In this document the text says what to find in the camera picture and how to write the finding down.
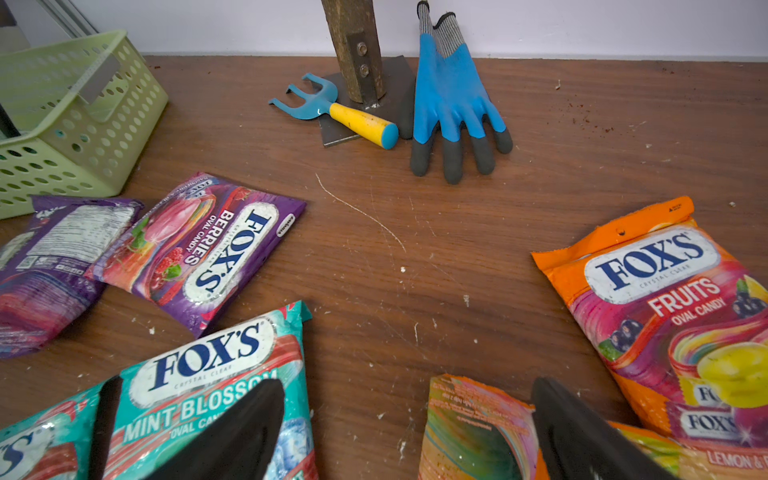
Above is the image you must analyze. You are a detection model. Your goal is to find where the green mint blossom candy bag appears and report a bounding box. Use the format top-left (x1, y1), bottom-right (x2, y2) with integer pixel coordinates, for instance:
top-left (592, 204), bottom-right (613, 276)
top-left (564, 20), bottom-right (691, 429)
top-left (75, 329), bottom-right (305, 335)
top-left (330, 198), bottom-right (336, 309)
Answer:
top-left (1, 301), bottom-right (319, 479)

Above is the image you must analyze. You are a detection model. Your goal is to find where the teal garden fork yellow handle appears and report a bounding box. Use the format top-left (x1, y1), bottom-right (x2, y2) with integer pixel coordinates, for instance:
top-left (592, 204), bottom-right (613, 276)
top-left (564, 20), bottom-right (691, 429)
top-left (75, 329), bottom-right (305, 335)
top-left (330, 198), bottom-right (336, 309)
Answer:
top-left (268, 73), bottom-right (399, 150)

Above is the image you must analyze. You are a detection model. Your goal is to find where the orange Fox's fruits candy bag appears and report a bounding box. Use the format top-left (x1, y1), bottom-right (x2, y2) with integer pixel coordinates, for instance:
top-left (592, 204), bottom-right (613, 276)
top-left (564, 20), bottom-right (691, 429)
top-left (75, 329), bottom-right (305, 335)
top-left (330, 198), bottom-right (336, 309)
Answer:
top-left (533, 196), bottom-right (767, 479)

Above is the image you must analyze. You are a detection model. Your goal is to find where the artificial pink blossom tree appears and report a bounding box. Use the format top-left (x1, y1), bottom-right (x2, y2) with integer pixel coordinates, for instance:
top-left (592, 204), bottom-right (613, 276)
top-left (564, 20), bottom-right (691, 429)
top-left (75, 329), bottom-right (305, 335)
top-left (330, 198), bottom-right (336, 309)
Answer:
top-left (321, 0), bottom-right (386, 106)

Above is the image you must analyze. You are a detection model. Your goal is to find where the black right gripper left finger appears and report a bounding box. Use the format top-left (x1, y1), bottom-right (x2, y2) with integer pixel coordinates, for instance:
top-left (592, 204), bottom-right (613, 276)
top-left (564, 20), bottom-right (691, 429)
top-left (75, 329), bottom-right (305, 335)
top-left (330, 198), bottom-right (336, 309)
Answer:
top-left (149, 379), bottom-right (285, 479)

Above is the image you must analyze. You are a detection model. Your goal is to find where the purple berries candy bag face-down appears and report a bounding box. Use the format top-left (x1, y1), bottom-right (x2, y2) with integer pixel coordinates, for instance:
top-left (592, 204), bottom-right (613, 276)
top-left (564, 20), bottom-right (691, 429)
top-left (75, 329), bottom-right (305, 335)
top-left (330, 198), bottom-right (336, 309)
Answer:
top-left (1, 195), bottom-right (143, 359)

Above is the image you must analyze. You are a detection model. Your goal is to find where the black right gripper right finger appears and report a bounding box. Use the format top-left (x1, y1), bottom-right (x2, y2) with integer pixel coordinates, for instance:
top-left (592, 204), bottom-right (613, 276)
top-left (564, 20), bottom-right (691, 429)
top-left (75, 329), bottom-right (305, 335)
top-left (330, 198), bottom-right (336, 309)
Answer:
top-left (532, 377), bottom-right (674, 479)

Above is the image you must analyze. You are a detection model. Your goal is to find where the aluminium corner frame post left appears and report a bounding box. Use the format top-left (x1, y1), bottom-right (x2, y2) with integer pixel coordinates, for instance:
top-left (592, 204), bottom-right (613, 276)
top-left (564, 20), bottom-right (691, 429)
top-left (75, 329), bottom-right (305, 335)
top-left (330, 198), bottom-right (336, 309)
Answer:
top-left (38, 0), bottom-right (98, 38)

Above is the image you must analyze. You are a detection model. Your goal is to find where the purple Fox's berries candy bag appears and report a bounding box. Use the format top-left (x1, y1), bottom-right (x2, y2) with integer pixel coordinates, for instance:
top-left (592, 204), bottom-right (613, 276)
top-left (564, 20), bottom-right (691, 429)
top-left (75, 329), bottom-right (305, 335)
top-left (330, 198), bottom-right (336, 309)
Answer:
top-left (86, 172), bottom-right (306, 337)

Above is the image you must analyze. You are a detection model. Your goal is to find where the light green plastic basket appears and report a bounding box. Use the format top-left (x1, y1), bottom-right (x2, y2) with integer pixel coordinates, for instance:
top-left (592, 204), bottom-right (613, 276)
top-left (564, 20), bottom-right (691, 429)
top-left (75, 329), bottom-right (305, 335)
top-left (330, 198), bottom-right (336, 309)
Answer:
top-left (1, 30), bottom-right (168, 218)

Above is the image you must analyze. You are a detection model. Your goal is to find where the blue grey gardening glove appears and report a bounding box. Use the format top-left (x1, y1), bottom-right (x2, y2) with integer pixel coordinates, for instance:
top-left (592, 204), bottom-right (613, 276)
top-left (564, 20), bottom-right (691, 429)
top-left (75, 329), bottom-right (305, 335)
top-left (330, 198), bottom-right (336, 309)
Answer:
top-left (410, 1), bottom-right (513, 185)

